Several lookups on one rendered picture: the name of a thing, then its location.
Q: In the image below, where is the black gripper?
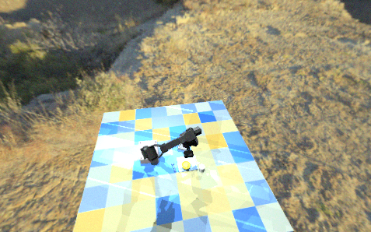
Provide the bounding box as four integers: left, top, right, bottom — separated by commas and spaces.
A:
182, 142, 194, 158

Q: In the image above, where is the white cylinder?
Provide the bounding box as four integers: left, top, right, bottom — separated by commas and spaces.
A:
198, 163, 205, 172

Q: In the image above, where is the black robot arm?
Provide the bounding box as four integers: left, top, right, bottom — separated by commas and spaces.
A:
140, 126, 202, 161

